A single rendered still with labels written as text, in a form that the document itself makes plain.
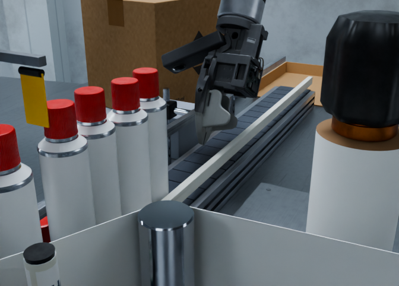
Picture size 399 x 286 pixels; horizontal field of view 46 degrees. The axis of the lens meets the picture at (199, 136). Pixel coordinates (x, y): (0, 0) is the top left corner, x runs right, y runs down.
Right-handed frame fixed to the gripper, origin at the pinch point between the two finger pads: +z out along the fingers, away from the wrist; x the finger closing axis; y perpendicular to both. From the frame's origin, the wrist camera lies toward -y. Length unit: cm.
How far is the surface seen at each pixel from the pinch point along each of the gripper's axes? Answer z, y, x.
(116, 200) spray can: 11.7, 2.5, -23.4
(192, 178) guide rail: 7.1, 4.6, -8.5
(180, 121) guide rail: -1.5, -2.7, -2.9
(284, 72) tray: -34, -12, 78
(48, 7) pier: -69, -176, 128
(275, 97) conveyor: -16.9, -1.3, 40.1
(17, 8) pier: -65, -196, 125
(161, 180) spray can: 8.3, 3.0, -14.7
